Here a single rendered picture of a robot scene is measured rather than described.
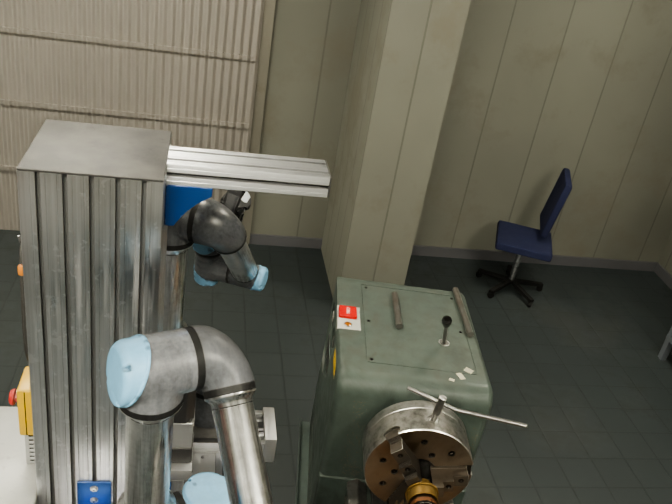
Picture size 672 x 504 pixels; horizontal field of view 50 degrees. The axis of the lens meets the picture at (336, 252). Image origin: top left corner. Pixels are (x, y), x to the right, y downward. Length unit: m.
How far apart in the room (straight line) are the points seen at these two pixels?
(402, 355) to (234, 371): 1.05
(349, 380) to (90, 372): 0.86
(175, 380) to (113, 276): 0.26
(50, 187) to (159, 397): 0.41
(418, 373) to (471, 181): 3.32
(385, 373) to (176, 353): 1.03
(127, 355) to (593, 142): 4.74
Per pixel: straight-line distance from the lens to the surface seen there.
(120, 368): 1.28
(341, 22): 4.83
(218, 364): 1.30
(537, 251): 5.11
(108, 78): 4.87
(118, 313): 1.50
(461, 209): 5.50
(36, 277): 1.46
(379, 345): 2.30
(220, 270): 2.13
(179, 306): 1.93
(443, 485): 2.12
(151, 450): 1.40
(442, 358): 2.32
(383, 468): 2.16
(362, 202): 4.36
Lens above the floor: 2.58
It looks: 29 degrees down
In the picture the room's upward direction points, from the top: 10 degrees clockwise
